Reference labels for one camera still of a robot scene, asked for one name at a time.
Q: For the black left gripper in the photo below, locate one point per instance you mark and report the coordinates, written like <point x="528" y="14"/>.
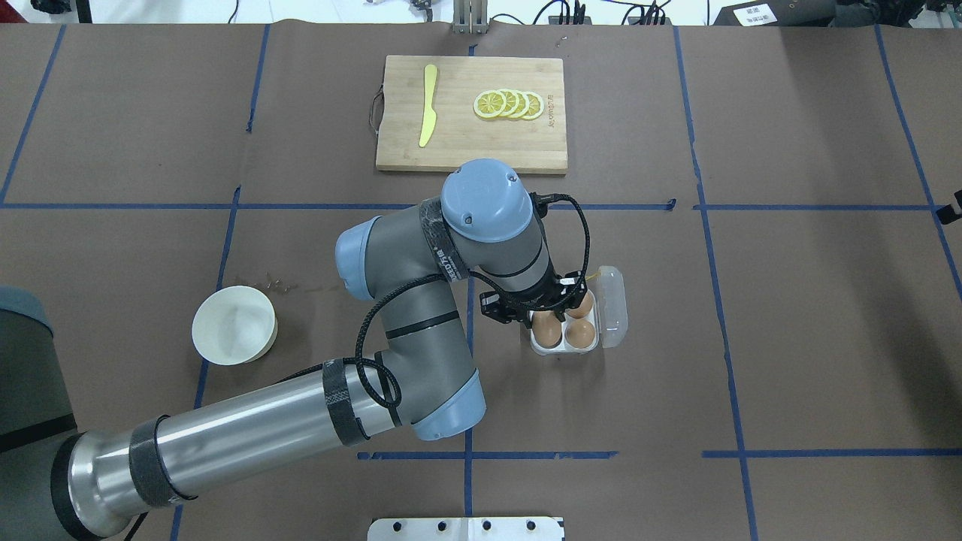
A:
<point x="497" y="308"/>

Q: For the brown egg from bowl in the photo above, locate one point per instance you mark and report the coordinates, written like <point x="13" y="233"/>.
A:
<point x="546" y="329"/>

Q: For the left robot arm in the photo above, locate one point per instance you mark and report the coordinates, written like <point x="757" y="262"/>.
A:
<point x="411" y="365"/>

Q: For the brown egg in box rear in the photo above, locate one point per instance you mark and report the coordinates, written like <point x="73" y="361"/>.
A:
<point x="583" y="310"/>

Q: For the brown egg in box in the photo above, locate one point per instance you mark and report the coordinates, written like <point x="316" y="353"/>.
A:
<point x="583" y="310"/>
<point x="580" y="333"/>

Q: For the brown egg in box front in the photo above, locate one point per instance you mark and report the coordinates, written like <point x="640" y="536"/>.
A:
<point x="580" y="333"/>

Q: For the clear plastic egg box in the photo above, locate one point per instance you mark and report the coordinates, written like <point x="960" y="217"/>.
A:
<point x="609" y="316"/>

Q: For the wooden cutting board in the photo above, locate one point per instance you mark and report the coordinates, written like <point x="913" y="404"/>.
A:
<point x="536" y="146"/>

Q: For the lemon slice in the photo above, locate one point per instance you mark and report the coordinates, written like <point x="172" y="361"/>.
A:
<point x="534" y="106"/>
<point x="511" y="102"/>
<point x="490" y="105"/>
<point x="521" y="104"/>

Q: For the yellow plastic knife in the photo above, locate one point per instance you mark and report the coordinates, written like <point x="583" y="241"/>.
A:
<point x="429" y="115"/>

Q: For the white bowl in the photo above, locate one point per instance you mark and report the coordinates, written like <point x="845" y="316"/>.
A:
<point x="234" y="326"/>

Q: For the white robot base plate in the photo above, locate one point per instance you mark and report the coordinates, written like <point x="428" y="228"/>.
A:
<point x="468" y="528"/>

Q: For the aluminium camera post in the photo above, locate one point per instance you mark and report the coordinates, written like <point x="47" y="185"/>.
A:
<point x="470" y="17"/>

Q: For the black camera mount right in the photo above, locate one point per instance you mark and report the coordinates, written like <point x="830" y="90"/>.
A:
<point x="951" y="213"/>

